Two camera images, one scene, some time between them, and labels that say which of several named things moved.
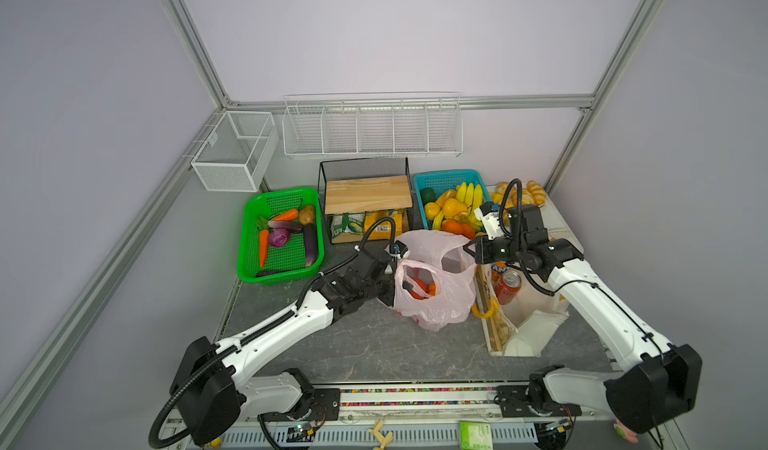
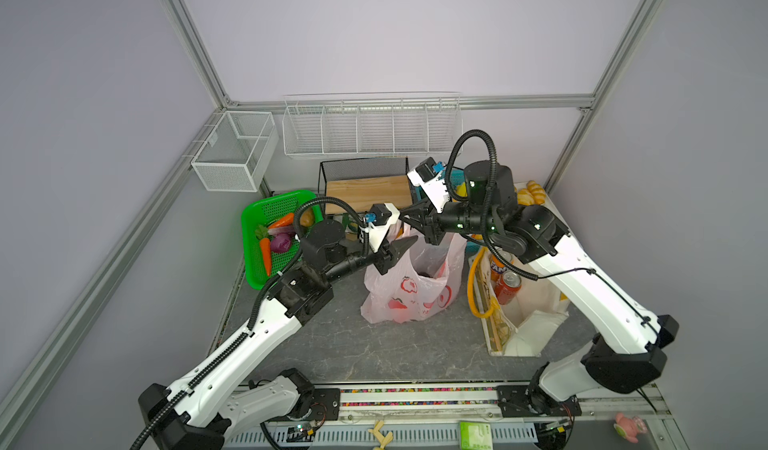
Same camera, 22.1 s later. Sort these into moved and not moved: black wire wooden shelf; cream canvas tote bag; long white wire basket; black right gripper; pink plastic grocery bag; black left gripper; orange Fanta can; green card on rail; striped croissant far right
Moved: black left gripper; pink plastic grocery bag; black right gripper
Not moved: orange Fanta can; long white wire basket; cream canvas tote bag; green card on rail; striped croissant far right; black wire wooden shelf
